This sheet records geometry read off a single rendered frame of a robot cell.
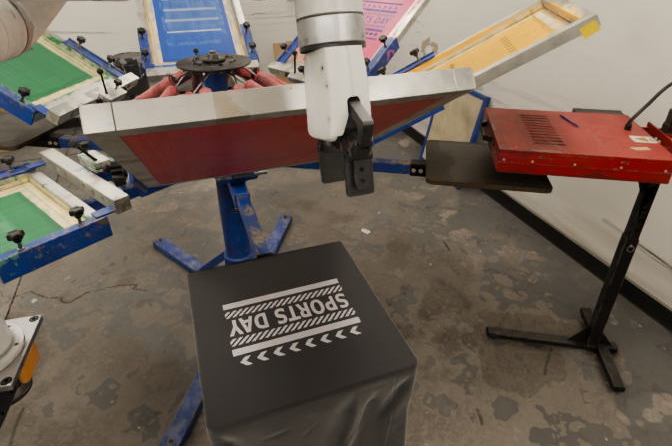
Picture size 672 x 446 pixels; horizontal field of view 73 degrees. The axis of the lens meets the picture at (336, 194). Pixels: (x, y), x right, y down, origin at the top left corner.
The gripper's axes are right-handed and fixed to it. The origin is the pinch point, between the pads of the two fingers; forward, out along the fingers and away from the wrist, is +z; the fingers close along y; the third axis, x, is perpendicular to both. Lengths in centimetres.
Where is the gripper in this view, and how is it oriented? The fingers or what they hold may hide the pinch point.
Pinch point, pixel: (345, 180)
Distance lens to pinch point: 54.6
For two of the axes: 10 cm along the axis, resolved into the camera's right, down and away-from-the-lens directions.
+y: 3.3, 1.8, -9.3
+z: 1.0, 9.7, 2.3
